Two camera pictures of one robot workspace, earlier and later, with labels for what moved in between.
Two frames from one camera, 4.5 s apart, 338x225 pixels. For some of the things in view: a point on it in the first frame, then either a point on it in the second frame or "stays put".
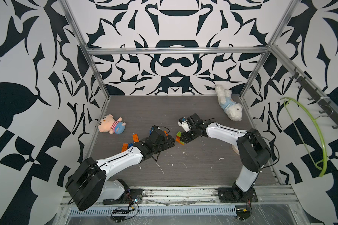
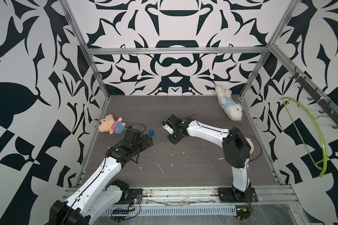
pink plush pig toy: (107, 123) stays put
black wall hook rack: (315, 95) stays put
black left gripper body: (164, 146) → (143, 145)
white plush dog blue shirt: (233, 110) stays put
